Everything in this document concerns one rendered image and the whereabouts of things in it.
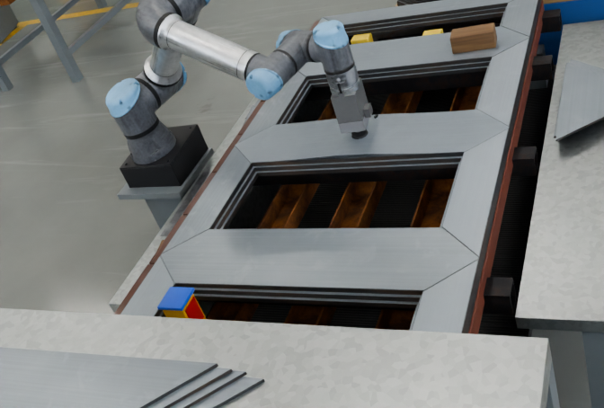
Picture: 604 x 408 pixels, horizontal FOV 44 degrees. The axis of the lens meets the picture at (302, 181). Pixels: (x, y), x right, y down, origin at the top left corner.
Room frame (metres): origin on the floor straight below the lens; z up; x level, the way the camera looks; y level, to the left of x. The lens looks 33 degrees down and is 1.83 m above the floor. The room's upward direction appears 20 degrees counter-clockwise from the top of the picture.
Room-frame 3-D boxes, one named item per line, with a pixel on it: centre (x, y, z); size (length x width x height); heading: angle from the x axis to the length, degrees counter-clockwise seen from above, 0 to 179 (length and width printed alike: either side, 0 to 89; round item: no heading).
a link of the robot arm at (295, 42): (1.70, -0.10, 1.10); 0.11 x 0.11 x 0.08; 41
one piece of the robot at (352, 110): (1.63, -0.19, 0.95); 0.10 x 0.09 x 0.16; 65
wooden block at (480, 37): (1.89, -0.59, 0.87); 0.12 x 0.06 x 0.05; 64
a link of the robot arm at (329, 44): (1.64, -0.18, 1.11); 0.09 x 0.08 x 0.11; 41
